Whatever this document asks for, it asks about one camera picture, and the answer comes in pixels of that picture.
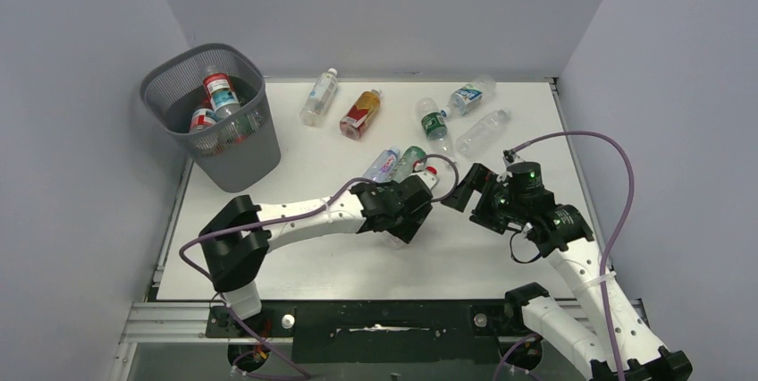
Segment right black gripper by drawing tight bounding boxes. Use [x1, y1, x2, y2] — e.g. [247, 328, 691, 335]
[441, 164, 526, 233]

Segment plain clear bottle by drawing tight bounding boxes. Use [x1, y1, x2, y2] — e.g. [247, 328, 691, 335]
[455, 109, 510, 159]

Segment green tinted bottle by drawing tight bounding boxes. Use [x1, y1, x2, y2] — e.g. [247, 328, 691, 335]
[388, 146, 426, 183]

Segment green label clear bottle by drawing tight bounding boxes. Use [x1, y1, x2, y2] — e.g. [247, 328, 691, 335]
[416, 97, 457, 165]

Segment red label bottle front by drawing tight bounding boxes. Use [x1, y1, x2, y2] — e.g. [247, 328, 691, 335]
[188, 106, 218, 134]

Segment green cap clear bottle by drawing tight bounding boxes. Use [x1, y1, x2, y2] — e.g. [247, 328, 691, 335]
[226, 111, 265, 143]

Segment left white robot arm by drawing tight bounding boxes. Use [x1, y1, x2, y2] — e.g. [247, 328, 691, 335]
[196, 170, 438, 320]

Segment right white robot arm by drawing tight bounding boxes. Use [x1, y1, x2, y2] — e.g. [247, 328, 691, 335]
[442, 162, 693, 380]

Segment grey ribbed waste bin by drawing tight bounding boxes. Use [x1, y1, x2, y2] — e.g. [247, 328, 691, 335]
[139, 43, 281, 192]

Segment pink blue label bottle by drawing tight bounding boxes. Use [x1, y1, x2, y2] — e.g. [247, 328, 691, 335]
[362, 147, 400, 183]

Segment blue label clear bottle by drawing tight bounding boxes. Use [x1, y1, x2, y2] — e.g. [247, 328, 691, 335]
[441, 74, 496, 118]

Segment red yellow label bottle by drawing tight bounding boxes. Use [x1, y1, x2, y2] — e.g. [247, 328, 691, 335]
[339, 89, 383, 140]

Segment clear bottle white label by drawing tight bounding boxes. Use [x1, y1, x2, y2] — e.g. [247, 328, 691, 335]
[299, 68, 339, 127]

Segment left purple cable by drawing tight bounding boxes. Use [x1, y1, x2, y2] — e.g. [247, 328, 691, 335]
[178, 154, 460, 381]

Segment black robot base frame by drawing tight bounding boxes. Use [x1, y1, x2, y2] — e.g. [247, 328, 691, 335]
[205, 299, 528, 365]

